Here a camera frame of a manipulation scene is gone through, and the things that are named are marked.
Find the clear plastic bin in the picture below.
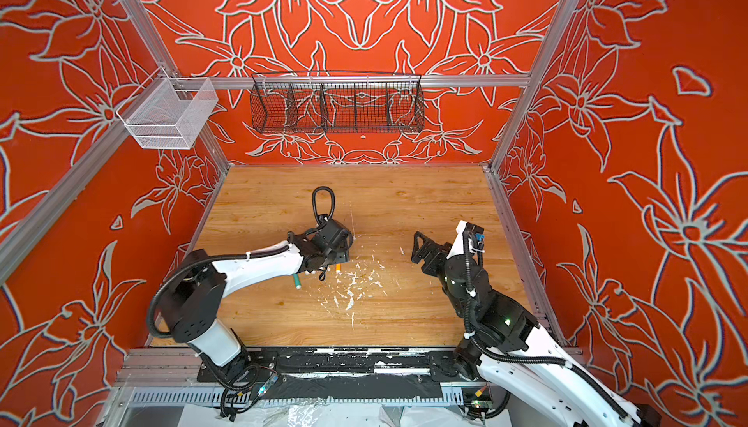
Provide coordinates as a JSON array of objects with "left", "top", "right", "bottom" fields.
[{"left": 115, "top": 78, "right": 218, "bottom": 150}]

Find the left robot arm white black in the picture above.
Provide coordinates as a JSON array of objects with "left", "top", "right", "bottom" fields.
[{"left": 146, "top": 219, "right": 355, "bottom": 369}]

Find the black wire basket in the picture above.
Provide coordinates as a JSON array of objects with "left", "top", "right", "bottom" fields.
[{"left": 249, "top": 72, "right": 426, "bottom": 135}]

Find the grey slotted cable duct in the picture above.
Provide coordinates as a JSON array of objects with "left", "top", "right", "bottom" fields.
[{"left": 126, "top": 387, "right": 465, "bottom": 409}]

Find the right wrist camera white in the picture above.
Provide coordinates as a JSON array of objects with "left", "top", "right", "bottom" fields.
[{"left": 447, "top": 221, "right": 485, "bottom": 267}]

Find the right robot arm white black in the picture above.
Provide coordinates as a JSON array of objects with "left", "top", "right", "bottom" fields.
[{"left": 411, "top": 222, "right": 662, "bottom": 426}]

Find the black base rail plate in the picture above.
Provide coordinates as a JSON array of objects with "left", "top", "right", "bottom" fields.
[{"left": 197, "top": 344, "right": 510, "bottom": 384}]

